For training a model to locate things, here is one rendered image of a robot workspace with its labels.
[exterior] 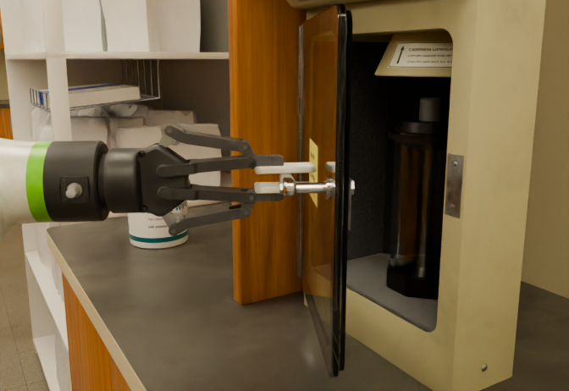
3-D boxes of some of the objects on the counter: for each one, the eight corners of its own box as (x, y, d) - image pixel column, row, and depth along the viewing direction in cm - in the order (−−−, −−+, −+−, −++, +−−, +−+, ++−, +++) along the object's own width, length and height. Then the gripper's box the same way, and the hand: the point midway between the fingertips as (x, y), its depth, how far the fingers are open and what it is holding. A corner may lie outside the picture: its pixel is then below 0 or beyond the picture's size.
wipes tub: (176, 228, 136) (174, 167, 133) (197, 243, 125) (195, 177, 122) (122, 237, 129) (118, 173, 126) (139, 253, 118) (135, 183, 115)
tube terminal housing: (415, 275, 106) (438, -179, 91) (579, 349, 79) (651, -281, 63) (303, 304, 94) (306, -217, 78) (452, 404, 66) (503, -366, 51)
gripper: (105, 251, 63) (317, 245, 65) (96, 120, 60) (319, 118, 62) (118, 232, 70) (308, 227, 72) (111, 113, 67) (310, 112, 69)
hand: (284, 178), depth 67 cm, fingers closed, pressing on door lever
